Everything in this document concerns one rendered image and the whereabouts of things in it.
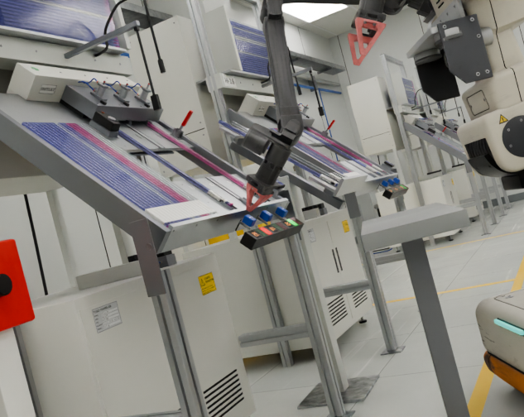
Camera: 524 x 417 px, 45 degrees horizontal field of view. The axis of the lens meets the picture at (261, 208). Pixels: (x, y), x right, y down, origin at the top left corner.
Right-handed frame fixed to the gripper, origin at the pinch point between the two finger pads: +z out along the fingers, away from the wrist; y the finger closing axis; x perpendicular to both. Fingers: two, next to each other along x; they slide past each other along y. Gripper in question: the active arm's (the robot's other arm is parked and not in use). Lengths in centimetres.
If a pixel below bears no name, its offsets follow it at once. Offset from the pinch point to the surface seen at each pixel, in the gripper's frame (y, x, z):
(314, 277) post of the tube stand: -58, 12, 28
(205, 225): 19.2, -0.7, 3.6
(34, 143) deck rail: 38, -43, 5
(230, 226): 3.9, -0.9, 6.0
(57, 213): -28, -80, 55
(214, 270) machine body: -29.6, -12.2, 35.8
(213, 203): 3.3, -9.0, 3.6
